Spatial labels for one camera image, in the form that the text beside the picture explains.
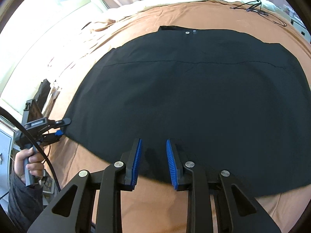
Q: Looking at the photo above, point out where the stack of folded clothes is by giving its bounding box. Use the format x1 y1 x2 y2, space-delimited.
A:
32 79 61 119

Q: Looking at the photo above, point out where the white bedside cabinet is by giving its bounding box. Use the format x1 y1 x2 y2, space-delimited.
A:
289 14 310 43

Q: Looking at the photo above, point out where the white blue storage box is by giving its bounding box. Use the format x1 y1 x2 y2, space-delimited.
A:
0 123 14 177

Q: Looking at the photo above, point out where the person left hand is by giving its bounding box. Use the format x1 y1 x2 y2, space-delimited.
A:
14 148 44 183

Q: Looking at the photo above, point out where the large black jacket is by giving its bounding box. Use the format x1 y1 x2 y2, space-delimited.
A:
64 26 310 196

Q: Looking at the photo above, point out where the dark sleeve left forearm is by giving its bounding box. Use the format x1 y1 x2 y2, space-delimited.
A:
7 172 44 232

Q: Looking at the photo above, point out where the black tether cable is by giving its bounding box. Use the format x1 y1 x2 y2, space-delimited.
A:
0 106 61 192

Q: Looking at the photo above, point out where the black cable on bed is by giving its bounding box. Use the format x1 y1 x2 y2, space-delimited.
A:
229 0 287 28

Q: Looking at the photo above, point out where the orange-brown bed blanket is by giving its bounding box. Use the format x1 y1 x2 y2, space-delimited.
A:
49 1 310 232

